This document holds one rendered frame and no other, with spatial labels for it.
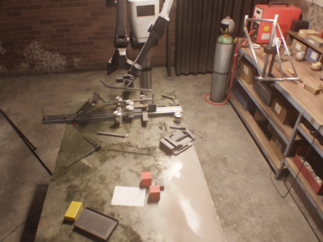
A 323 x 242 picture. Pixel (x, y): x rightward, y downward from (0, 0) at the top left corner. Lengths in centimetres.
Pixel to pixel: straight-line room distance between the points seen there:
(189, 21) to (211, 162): 210
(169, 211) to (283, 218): 141
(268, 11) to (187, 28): 122
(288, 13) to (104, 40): 265
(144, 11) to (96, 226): 151
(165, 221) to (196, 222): 13
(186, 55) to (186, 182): 296
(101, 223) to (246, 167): 183
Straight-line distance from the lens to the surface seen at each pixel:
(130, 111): 162
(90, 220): 116
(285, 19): 341
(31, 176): 276
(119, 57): 154
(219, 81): 340
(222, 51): 324
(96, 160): 142
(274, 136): 272
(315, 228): 241
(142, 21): 204
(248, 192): 248
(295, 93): 236
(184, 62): 410
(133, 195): 123
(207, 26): 398
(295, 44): 334
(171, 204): 120
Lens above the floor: 186
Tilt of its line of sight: 36 degrees down
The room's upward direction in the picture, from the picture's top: straight up
